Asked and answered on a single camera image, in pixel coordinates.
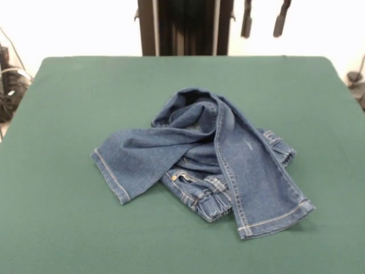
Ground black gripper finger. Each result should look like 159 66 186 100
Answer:
273 0 289 38
240 0 254 38

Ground blue denim jeans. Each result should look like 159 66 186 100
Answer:
90 87 317 241

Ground dark green table cloth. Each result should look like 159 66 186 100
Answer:
0 55 365 274

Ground black box device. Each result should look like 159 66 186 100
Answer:
0 44 11 71

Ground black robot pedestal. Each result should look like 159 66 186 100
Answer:
133 0 237 57

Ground thin black cable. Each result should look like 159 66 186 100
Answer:
0 27 25 71

